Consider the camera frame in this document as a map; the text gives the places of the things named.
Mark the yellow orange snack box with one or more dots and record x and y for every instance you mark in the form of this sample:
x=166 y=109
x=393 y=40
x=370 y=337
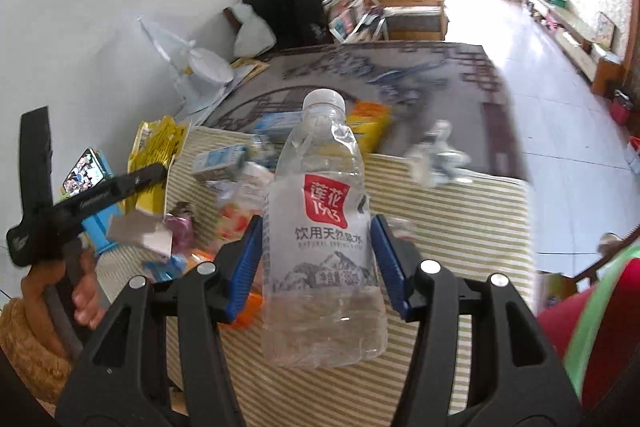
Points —
x=369 y=121

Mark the fuzzy brown left sleeve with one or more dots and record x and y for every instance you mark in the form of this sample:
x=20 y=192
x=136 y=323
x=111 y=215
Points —
x=41 y=371

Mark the crumpled pink grey wrapper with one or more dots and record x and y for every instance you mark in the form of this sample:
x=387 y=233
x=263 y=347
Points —
x=180 y=221

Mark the person's left hand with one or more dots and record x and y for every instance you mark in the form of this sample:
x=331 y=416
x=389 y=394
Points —
x=86 y=296

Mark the small blue white milk carton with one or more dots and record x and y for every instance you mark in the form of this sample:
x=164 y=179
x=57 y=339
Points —
x=219 y=164

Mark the pink Pocky strawberry bag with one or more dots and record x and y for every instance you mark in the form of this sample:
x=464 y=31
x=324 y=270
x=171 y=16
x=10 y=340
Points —
x=244 y=202

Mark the crumpled white silver wrapper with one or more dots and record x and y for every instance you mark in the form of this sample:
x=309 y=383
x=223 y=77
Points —
x=433 y=161

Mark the wooden coffee table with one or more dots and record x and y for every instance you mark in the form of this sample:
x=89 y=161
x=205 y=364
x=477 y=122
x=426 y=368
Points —
x=415 y=20

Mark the white desk lamp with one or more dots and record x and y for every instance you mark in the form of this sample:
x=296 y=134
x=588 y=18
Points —
x=199 y=75

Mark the low white tv cabinet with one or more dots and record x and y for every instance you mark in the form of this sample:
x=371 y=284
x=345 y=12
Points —
x=579 y=43

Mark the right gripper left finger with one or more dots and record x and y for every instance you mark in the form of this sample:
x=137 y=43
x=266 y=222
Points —
x=121 y=377

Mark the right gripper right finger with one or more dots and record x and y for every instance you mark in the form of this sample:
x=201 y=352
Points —
x=516 y=377

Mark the black clothes pile on chair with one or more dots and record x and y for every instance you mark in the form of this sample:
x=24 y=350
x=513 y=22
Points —
x=294 y=23

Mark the long blue white box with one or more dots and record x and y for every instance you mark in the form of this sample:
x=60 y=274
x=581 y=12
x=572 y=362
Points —
x=276 y=127

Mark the clear plastic water bottle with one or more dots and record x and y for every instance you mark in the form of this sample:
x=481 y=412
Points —
x=323 y=305

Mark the yellow snack bag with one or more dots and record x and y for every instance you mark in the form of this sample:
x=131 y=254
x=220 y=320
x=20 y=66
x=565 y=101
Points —
x=156 y=142

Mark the grey patterned table mat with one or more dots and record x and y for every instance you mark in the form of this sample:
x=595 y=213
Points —
x=421 y=82

